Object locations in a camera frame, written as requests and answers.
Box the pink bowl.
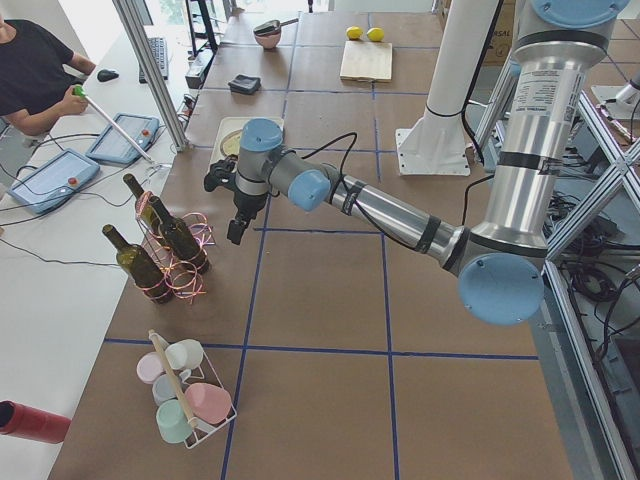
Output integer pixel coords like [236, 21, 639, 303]
[253, 31, 281, 49]

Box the wooden cutting board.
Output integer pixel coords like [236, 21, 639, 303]
[339, 40, 393, 82]

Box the aluminium frame post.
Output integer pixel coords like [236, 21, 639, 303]
[112, 0, 189, 152]

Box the cream bear tray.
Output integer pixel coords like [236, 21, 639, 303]
[210, 116, 284, 164]

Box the white cup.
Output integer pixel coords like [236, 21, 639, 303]
[165, 339, 204, 370]

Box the light pink cup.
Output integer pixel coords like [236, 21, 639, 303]
[136, 352, 165, 385]

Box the blue teach pendant near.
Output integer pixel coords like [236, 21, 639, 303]
[8, 149, 100, 215]

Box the red cylinder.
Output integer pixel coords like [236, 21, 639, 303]
[1, 400, 71, 444]

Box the metal rod with green handle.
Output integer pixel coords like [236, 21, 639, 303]
[73, 85, 156, 165]

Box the white round plate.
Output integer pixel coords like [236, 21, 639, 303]
[220, 129, 242, 157]

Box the black computer mouse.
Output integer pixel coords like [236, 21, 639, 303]
[97, 69, 119, 83]

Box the copper wire bottle rack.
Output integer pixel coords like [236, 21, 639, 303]
[135, 191, 215, 303]

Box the black keyboard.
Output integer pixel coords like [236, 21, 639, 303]
[148, 37, 169, 80]

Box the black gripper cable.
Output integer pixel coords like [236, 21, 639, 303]
[269, 131, 381, 236]

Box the black computer box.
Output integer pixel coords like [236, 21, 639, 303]
[185, 49, 215, 90]

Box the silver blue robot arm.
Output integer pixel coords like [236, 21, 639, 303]
[203, 12, 529, 349]

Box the blue teach pendant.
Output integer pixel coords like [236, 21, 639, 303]
[86, 113, 160, 165]
[8, 149, 100, 215]

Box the yellow lemon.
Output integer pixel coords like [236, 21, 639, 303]
[346, 26, 363, 41]
[366, 27, 385, 42]

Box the grey folded cloth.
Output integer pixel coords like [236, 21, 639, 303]
[228, 74, 261, 95]

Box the dark wine bottle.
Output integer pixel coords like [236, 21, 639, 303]
[102, 224, 174, 304]
[123, 173, 161, 239]
[149, 195, 210, 274]

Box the metal scoop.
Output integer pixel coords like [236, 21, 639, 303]
[253, 18, 299, 36]

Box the person in black shirt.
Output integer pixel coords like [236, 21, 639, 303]
[1, 19, 96, 137]

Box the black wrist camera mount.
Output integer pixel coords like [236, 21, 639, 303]
[204, 154, 238, 192]

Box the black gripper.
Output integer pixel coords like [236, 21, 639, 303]
[227, 191, 268, 245]

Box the blue teach pendant far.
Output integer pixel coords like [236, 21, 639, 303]
[86, 113, 160, 165]

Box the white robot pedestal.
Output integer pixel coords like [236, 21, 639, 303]
[396, 0, 501, 176]

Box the grey cup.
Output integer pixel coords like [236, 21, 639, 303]
[152, 374, 176, 406]

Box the yellow lemon left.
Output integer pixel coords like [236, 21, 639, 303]
[346, 26, 363, 41]

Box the white wire cup rack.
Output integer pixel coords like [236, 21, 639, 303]
[138, 330, 237, 449]

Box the yellow lemon right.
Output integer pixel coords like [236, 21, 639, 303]
[366, 27, 385, 42]

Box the green cup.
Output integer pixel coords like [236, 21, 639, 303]
[156, 399, 193, 444]

